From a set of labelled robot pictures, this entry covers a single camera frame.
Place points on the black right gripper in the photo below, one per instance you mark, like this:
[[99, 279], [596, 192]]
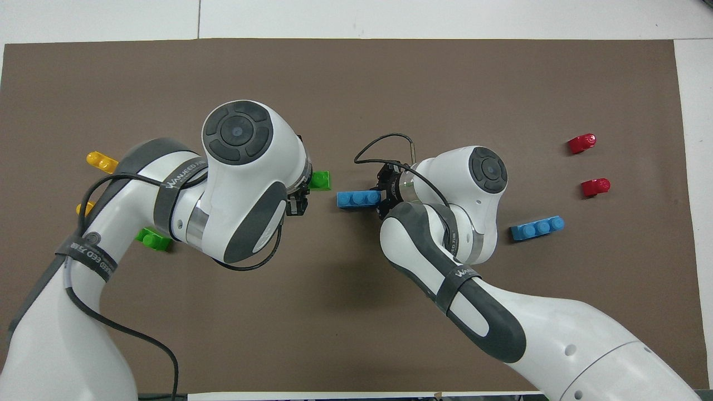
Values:
[[393, 190]]

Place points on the blue three-stud toy brick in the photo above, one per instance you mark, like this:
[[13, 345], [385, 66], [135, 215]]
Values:
[[537, 228], [356, 199]]

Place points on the green two-stud toy brick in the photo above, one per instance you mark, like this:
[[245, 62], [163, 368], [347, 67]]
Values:
[[153, 240], [322, 180]]

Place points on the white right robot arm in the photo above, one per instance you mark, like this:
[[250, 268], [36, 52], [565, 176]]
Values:
[[557, 334]]

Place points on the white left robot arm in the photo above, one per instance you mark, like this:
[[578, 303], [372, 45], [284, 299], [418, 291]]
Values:
[[245, 184]]

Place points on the brown table mat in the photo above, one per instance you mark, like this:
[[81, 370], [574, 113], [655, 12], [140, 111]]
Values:
[[356, 312]]

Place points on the yellow two-stud toy brick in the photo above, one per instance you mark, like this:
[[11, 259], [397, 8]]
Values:
[[83, 209], [101, 161]]

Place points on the red one-stud toy brick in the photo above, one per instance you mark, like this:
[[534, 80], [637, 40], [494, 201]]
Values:
[[581, 145], [595, 187]]

